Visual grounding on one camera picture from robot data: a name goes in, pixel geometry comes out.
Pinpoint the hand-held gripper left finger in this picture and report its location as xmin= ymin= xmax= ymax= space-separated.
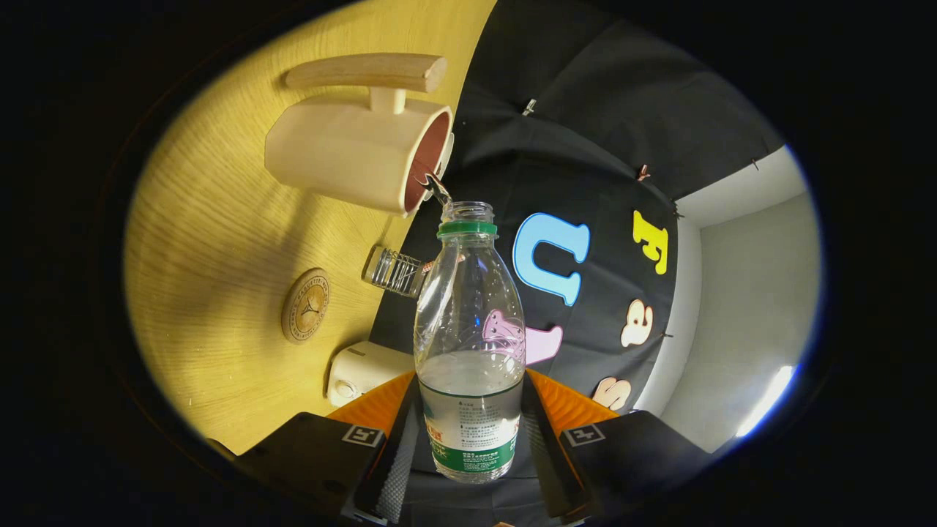
xmin=234 ymin=370 xmax=422 ymax=524

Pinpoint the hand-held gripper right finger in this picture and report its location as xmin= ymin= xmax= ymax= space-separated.
xmin=521 ymin=368 xmax=714 ymax=524

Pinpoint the round wooden coaster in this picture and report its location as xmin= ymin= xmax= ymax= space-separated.
xmin=281 ymin=268 xmax=331 ymax=345

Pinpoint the clear plastic bottle green label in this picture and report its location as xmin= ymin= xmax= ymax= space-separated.
xmin=414 ymin=201 xmax=528 ymax=484

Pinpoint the cream cup wooden handle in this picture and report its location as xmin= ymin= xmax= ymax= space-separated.
xmin=264 ymin=53 xmax=455 ymax=217

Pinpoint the white toaster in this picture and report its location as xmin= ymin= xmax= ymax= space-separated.
xmin=326 ymin=340 xmax=417 ymax=408

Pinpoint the wooden table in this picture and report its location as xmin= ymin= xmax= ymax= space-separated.
xmin=123 ymin=0 xmax=499 ymax=455

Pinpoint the black backdrop cloth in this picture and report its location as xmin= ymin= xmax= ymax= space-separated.
xmin=370 ymin=0 xmax=788 ymax=527

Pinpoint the wire straw holder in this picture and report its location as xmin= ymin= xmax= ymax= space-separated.
xmin=362 ymin=245 xmax=425 ymax=298

